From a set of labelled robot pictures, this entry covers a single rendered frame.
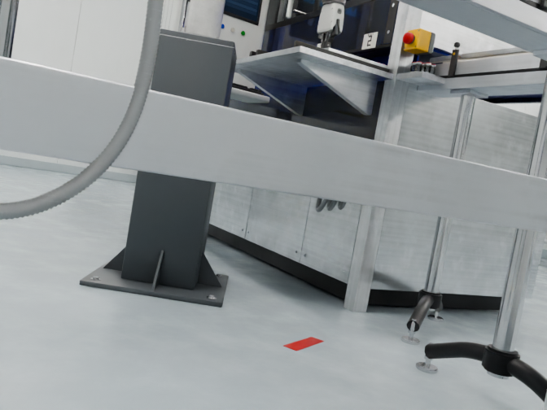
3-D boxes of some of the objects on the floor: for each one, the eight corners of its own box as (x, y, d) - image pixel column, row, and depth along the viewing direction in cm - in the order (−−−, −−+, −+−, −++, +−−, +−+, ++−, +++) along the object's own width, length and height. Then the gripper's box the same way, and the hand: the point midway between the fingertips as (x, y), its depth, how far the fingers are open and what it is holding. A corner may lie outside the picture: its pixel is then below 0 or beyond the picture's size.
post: (356, 307, 218) (461, -259, 205) (366, 312, 212) (474, -269, 200) (343, 307, 214) (448, -269, 202) (352, 311, 209) (461, -278, 196)
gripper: (313, 2, 207) (304, 53, 208) (337, -5, 194) (327, 49, 195) (330, 8, 210) (321, 58, 211) (354, 2, 197) (344, 54, 198)
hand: (325, 48), depth 203 cm, fingers closed
